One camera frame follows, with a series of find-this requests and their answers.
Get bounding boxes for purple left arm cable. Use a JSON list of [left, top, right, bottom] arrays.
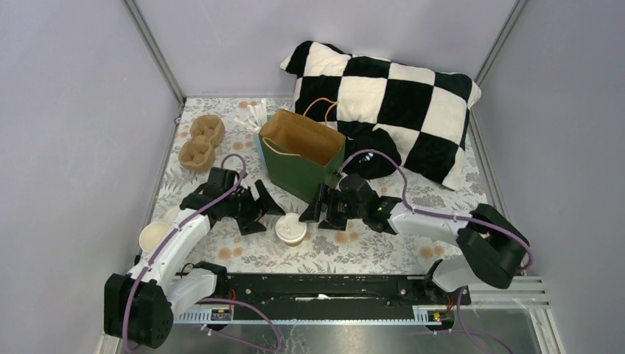
[[121, 153, 248, 354]]

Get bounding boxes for green paper bag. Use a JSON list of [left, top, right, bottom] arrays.
[[259, 108, 346, 203]]

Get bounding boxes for black white checkered pillow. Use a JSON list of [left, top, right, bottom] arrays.
[[280, 41, 481, 190]]

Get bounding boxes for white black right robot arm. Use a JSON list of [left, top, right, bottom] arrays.
[[299, 174, 530, 304]]

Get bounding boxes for floral patterned table mat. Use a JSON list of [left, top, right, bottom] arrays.
[[153, 98, 487, 274]]

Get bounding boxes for light blue cup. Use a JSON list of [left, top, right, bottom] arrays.
[[253, 133, 266, 169]]

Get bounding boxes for black cloth bundle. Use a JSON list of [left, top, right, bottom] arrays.
[[343, 129, 402, 179]]

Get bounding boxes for stack of brown paper cups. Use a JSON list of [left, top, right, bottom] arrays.
[[139, 221, 170, 253]]

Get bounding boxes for brown cardboard cup carrier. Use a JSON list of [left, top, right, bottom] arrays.
[[189, 115, 226, 147], [178, 136, 215, 173]]

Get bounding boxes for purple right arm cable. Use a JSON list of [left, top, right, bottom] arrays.
[[339, 148, 536, 354]]

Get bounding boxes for white wrapped straws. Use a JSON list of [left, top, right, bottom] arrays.
[[234, 98, 271, 133]]

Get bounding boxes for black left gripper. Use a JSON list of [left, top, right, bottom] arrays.
[[223, 178, 284, 234]]

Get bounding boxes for white plastic cup lid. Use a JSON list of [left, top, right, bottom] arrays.
[[274, 212, 307, 241]]

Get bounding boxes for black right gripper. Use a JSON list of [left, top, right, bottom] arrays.
[[298, 183, 366, 232]]

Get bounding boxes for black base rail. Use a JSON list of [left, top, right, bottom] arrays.
[[142, 272, 551, 326]]

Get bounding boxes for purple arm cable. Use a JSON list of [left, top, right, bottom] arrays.
[[339, 148, 536, 354], [121, 153, 248, 354]]

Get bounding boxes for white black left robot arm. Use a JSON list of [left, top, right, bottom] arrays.
[[103, 167, 285, 349]]

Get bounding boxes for brown paper coffee cup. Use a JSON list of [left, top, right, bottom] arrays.
[[282, 237, 304, 247]]

